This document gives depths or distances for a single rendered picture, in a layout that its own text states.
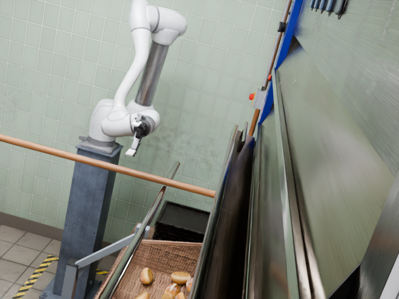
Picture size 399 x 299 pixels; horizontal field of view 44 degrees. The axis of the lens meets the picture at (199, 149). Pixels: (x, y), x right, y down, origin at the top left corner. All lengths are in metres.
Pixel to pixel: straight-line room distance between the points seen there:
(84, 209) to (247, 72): 1.30
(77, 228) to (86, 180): 0.32
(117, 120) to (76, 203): 0.72
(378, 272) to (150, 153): 2.98
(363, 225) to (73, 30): 2.96
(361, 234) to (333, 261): 0.05
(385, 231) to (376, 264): 0.03
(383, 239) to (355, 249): 0.08
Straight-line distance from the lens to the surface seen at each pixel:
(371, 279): 0.49
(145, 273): 2.49
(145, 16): 2.61
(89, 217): 2.98
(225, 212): 1.46
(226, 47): 3.17
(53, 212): 3.79
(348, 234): 0.59
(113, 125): 2.45
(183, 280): 2.53
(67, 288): 1.97
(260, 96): 2.85
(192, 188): 2.09
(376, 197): 0.59
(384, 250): 0.47
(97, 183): 2.88
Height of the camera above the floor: 2.02
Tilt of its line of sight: 18 degrees down
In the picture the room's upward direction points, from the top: 14 degrees clockwise
